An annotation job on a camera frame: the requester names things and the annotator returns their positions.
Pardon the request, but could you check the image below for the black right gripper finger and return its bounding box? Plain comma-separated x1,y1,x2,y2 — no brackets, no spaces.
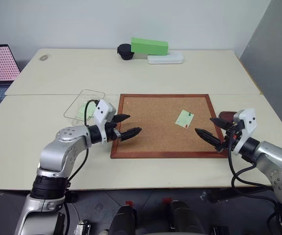
209,117,230,129
195,127,224,151

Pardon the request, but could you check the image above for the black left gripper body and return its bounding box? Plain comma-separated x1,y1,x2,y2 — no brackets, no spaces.
105,117,121,143

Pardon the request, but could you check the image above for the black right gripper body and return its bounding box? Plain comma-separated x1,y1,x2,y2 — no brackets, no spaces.
222,119,244,154

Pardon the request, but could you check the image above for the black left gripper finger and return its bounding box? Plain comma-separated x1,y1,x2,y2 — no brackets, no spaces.
118,127,142,141
111,114,131,124

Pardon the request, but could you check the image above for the wood-framed cork board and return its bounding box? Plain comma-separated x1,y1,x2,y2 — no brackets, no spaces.
110,94,230,160

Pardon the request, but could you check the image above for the light green paper note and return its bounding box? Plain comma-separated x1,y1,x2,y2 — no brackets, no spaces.
175,109,195,129

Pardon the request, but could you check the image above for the dark red small container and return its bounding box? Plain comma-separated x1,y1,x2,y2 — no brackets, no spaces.
218,111,238,123

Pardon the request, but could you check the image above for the clear plastic tray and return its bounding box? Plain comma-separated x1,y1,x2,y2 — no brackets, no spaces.
64,89,107,126

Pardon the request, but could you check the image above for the black round container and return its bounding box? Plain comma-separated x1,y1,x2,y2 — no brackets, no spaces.
116,43,135,61

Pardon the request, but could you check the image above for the white flat case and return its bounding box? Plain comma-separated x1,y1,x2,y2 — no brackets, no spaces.
147,50,184,65

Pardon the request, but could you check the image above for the green rectangular box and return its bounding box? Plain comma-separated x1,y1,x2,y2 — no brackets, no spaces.
130,37,169,57

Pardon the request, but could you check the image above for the dark rounded shape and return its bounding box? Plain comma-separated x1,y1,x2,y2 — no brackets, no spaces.
109,204,138,235
167,199,207,235

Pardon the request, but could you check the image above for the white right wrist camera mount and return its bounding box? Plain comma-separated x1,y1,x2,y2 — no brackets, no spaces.
232,108,257,155

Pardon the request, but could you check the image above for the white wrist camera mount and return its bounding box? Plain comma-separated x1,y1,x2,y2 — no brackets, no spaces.
93,99,117,144
232,108,257,155

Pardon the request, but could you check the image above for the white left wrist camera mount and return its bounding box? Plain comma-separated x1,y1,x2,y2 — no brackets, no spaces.
93,99,117,144

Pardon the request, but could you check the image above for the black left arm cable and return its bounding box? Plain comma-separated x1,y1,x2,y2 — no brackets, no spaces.
66,99,100,189

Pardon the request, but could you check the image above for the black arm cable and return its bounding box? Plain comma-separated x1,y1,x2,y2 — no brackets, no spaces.
66,99,100,189
227,131,280,204

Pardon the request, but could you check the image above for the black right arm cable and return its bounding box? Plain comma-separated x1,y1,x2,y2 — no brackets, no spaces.
227,131,280,204

